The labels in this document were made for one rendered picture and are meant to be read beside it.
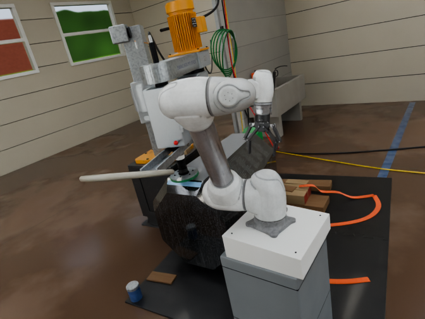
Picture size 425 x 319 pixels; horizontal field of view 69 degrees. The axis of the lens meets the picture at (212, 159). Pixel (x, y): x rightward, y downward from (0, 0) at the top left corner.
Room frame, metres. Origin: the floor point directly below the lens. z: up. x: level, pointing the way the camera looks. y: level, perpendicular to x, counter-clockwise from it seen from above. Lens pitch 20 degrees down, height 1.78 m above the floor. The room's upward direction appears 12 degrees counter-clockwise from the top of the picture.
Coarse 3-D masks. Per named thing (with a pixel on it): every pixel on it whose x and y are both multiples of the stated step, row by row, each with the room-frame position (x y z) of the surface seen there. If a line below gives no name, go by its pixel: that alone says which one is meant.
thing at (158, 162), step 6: (168, 150) 2.15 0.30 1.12; (180, 150) 2.08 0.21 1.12; (156, 156) 1.98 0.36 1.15; (162, 156) 2.05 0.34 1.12; (168, 156) 2.07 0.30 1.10; (174, 156) 1.97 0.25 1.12; (150, 162) 1.89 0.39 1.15; (156, 162) 1.96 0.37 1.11; (162, 162) 1.97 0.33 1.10; (168, 162) 1.88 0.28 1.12; (144, 168) 1.81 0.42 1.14; (150, 168) 1.87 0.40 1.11; (156, 168) 1.74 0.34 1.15; (162, 168) 1.79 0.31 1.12
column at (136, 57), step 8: (136, 32) 3.14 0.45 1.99; (144, 32) 3.31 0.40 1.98; (136, 40) 3.14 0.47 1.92; (144, 40) 3.21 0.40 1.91; (128, 48) 3.15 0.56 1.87; (144, 48) 3.14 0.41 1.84; (128, 56) 3.15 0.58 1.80; (136, 56) 3.14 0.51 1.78; (144, 56) 3.14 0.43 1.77; (136, 64) 3.14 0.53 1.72; (144, 64) 3.14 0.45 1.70; (136, 72) 3.15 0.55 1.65; (136, 80) 3.15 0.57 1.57; (152, 136) 3.15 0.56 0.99; (152, 144) 3.15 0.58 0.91; (160, 152) 3.14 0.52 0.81
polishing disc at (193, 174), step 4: (188, 168) 2.26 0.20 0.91; (192, 168) 2.24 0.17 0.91; (176, 172) 2.23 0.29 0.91; (188, 172) 2.17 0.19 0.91; (192, 172) 2.17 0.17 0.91; (196, 172) 2.15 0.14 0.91; (172, 176) 2.17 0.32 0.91; (176, 176) 2.16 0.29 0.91; (184, 176) 2.13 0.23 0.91; (188, 176) 2.11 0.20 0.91; (192, 176) 2.10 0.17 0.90; (196, 176) 2.13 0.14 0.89; (172, 180) 2.12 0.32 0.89; (176, 180) 2.10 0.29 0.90; (184, 180) 2.08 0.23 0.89; (188, 180) 2.08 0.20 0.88
